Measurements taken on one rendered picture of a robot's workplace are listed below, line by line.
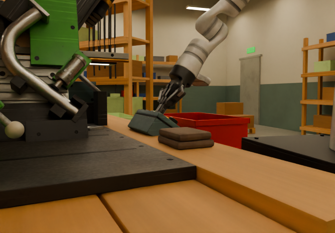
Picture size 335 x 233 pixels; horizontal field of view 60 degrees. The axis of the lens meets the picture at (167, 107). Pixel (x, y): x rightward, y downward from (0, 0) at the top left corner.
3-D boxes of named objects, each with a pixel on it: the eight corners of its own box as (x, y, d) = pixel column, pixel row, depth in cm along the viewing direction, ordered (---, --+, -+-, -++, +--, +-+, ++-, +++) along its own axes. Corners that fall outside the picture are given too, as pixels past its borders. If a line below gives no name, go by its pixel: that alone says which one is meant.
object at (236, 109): (234, 129, 779) (234, 102, 776) (255, 133, 707) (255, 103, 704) (196, 132, 727) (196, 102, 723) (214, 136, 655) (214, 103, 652)
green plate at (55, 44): (76, 76, 81) (72, 7, 85) (80, 66, 74) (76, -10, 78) (29, 75, 76) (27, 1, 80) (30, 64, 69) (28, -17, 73)
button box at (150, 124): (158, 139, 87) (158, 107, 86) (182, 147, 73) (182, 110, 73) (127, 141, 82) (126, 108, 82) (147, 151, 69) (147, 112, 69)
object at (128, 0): (126, 179, 332) (125, -34, 320) (12, 156, 453) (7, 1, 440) (153, 169, 379) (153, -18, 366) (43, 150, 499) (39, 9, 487)
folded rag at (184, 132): (156, 142, 61) (156, 127, 61) (190, 139, 64) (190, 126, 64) (177, 150, 52) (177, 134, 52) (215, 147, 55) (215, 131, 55)
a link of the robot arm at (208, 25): (190, 25, 93) (219, -12, 89) (211, 42, 96) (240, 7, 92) (193, 28, 87) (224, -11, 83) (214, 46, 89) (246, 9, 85)
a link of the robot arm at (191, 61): (210, 86, 86) (220, 69, 87) (183, 63, 81) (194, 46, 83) (194, 86, 94) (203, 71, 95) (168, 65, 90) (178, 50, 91)
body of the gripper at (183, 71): (170, 63, 90) (154, 88, 88) (183, 61, 82) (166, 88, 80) (187, 78, 92) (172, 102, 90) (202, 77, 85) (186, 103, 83)
